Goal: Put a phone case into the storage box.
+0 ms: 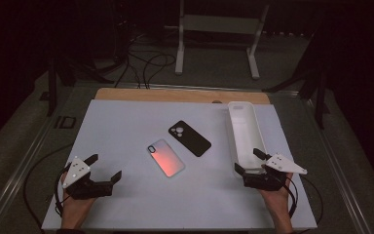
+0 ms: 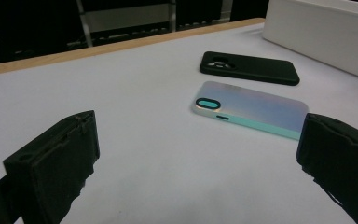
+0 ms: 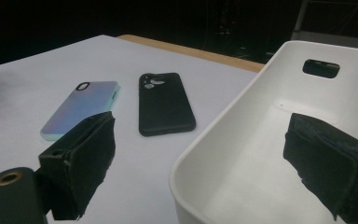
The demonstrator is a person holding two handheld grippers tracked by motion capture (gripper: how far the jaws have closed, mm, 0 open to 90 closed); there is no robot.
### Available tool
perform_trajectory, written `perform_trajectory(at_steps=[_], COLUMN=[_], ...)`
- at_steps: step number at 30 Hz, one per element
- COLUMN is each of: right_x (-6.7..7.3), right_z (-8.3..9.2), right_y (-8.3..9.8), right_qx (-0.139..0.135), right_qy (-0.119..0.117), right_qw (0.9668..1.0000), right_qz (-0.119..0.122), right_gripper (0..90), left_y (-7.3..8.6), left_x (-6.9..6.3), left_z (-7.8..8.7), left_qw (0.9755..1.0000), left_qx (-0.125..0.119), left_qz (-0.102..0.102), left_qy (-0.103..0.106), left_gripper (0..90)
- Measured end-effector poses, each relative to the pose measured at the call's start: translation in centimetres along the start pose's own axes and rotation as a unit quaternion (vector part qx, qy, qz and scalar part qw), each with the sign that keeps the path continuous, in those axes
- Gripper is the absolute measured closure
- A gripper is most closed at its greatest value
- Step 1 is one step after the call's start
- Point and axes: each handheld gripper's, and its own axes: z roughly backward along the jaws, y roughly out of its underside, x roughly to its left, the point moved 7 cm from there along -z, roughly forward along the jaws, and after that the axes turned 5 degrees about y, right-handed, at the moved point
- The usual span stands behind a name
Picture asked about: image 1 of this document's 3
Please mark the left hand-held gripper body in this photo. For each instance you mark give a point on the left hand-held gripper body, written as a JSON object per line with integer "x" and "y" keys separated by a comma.
{"x": 87, "y": 190}

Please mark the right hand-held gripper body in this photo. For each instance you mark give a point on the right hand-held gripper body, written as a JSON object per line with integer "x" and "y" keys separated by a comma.
{"x": 263, "y": 181}

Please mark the white plastic bin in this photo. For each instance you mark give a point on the white plastic bin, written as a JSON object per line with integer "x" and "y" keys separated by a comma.
{"x": 246, "y": 136}

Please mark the iridescent translucent phone case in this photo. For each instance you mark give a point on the iridescent translucent phone case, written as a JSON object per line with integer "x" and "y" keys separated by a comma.
{"x": 166, "y": 158}

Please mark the black phone case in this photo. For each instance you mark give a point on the black phone case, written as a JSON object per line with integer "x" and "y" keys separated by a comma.
{"x": 191, "y": 139}

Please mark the person's left hand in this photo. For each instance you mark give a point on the person's left hand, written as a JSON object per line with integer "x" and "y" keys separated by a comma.
{"x": 76, "y": 205}

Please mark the person's right hand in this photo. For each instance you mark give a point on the person's right hand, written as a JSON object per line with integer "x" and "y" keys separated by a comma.
{"x": 279, "y": 201}

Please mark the white work board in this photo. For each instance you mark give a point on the white work board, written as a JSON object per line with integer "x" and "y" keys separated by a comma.
{"x": 136, "y": 201}

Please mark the black tripod stand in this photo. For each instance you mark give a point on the black tripod stand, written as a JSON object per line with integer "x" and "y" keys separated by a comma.
{"x": 319, "y": 100}
{"x": 52, "y": 94}

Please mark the white metal stand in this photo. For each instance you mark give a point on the white metal stand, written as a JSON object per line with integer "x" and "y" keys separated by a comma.
{"x": 220, "y": 24}

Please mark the metal floor frame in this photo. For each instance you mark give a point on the metal floor frame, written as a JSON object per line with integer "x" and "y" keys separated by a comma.
{"x": 13, "y": 182}

